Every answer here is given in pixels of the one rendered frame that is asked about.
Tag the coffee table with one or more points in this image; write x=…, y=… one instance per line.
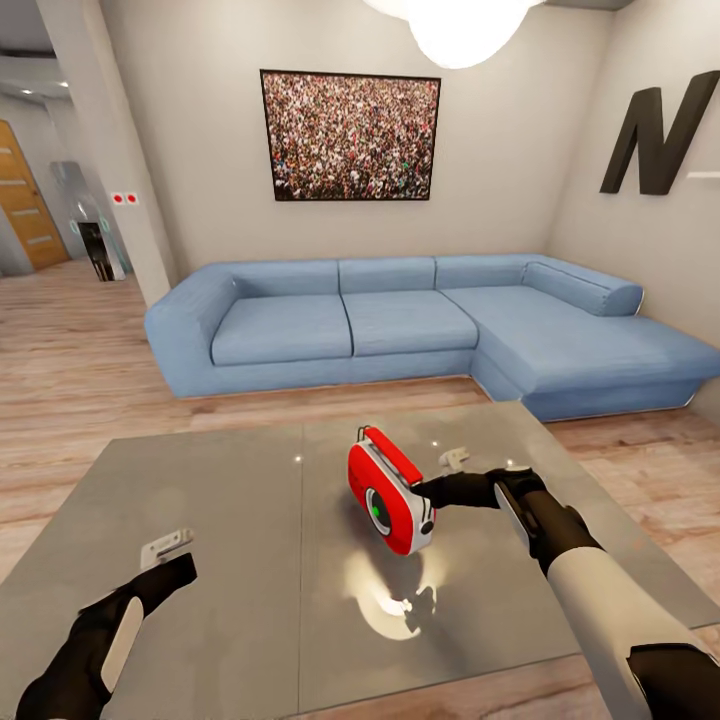
x=299, y=604

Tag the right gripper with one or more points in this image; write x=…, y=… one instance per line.
x=453, y=489

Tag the decorative sign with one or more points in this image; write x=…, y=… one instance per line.
x=659, y=160

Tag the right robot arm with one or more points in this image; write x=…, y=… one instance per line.
x=647, y=664

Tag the door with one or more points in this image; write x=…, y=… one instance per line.
x=22, y=204

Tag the standing mirror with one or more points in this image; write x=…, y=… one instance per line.
x=87, y=220

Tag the radio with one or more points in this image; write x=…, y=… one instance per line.
x=381, y=476

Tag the picture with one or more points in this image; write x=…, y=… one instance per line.
x=350, y=137

